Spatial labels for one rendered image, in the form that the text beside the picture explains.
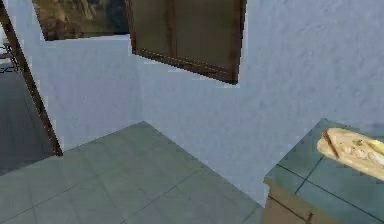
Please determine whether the tiled brown kitchen counter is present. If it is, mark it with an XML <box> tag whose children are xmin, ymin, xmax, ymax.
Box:
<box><xmin>262</xmin><ymin>117</ymin><xmax>384</xmax><ymax>224</ymax></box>

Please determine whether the framed landscape picture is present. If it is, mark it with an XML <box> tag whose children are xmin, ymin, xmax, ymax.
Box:
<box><xmin>31</xmin><ymin>0</ymin><xmax>131</xmax><ymax>42</ymax></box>

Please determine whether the dark brown wall cupboard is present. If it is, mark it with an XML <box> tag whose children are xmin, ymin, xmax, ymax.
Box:
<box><xmin>125</xmin><ymin>0</ymin><xmax>248</xmax><ymax>86</ymax></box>

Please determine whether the dark brown door frame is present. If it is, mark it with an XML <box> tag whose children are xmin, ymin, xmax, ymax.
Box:
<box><xmin>0</xmin><ymin>2</ymin><xmax>64</xmax><ymax>158</ymax></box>

